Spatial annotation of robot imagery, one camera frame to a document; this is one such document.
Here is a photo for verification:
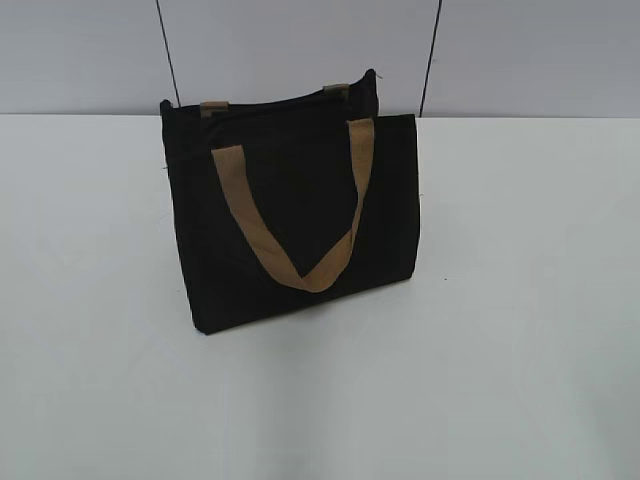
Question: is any black canvas tote bag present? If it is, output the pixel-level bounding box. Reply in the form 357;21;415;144
159;70;420;335

